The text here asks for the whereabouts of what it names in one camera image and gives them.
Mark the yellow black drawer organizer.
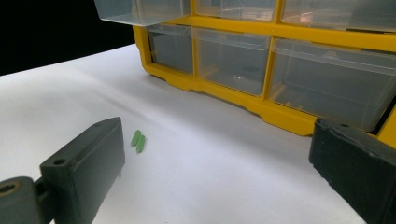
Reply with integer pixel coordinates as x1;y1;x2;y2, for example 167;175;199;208
132;0;396;148

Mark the clear plastic organizer drawer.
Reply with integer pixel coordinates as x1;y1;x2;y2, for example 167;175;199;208
147;23;194;75
92;0;191;27

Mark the small green plastic part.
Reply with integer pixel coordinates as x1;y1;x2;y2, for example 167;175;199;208
130;129;147;154

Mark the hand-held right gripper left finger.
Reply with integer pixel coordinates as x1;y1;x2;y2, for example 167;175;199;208
39;117;126;224

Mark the grid of clear bins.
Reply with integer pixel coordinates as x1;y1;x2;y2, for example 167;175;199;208
191;0;396;133

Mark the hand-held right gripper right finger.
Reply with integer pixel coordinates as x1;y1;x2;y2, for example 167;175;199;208
308;118;396;224

